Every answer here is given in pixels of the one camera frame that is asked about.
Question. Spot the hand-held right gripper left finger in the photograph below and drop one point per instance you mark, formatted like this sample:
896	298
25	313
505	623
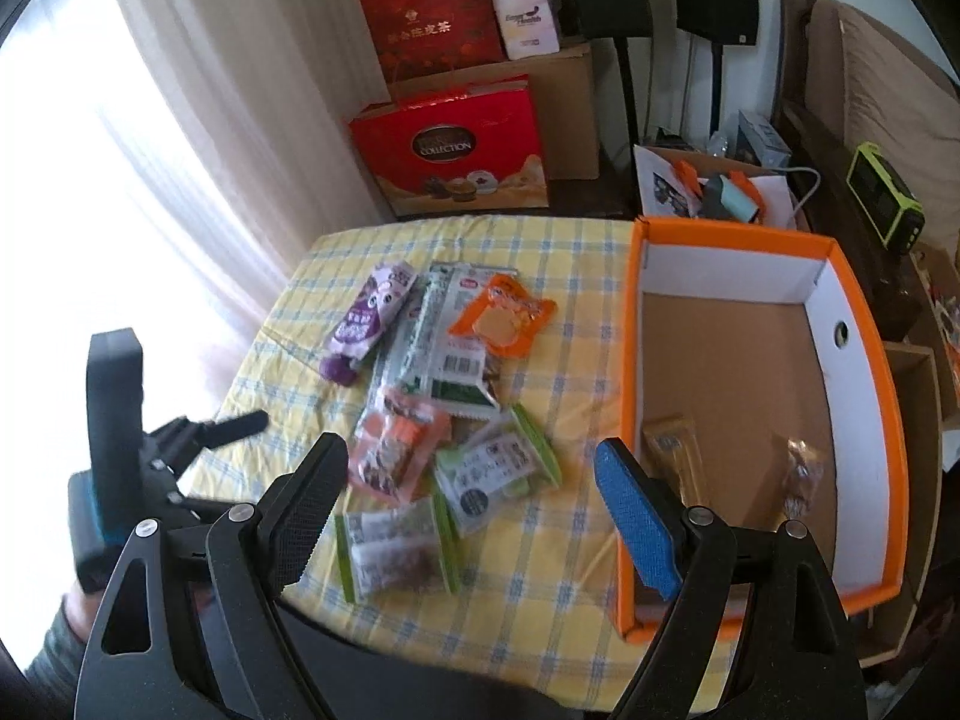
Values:
300	514

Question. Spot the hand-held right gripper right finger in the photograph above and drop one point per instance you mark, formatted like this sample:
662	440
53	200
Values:
637	525

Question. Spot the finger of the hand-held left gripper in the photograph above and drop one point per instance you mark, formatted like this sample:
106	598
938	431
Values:
196	507
236	426

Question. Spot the green edged snack packet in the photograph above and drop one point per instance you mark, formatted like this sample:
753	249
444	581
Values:
495	472
397	547

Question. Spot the pink snack packet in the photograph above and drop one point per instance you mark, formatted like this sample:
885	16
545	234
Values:
390	450

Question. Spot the clear candy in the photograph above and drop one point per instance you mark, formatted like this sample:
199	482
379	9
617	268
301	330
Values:
802	474

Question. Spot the orange cardboard box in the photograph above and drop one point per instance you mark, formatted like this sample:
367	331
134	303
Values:
720	360

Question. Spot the green white seaweed packet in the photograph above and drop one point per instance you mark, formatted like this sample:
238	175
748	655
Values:
442	330

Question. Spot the orange snack packet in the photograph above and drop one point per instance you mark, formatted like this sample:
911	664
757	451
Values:
499	315

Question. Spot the person's left forearm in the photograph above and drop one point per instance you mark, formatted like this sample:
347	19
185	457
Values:
49	660

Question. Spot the purple spout pouch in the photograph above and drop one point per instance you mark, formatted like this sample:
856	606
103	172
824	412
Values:
367	307

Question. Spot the yellow plaid tablecloth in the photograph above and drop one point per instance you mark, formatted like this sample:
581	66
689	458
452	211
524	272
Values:
570	315

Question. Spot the white curtain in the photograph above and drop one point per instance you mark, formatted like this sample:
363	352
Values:
225	90

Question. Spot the teal and orange tool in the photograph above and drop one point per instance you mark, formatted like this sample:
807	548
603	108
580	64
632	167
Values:
731	199

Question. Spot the white printed paper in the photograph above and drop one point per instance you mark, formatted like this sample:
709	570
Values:
664	184

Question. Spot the red gift box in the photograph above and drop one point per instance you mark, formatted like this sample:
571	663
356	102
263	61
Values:
450	142

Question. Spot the open cardboard floor box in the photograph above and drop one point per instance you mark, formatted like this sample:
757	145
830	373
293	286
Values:
780	195

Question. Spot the grey blue small box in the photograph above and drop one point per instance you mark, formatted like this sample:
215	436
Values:
765	139

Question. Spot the green portable radio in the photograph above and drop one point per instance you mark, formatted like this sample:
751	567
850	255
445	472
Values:
885	195

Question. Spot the brown cardboard box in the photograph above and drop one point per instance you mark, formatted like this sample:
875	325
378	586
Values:
570	105

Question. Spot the red gift bag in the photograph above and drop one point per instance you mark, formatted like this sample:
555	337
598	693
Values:
431	22

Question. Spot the white tissue pack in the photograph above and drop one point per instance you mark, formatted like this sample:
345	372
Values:
525	15

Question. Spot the brown sofa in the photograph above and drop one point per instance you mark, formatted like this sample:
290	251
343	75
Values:
870	67

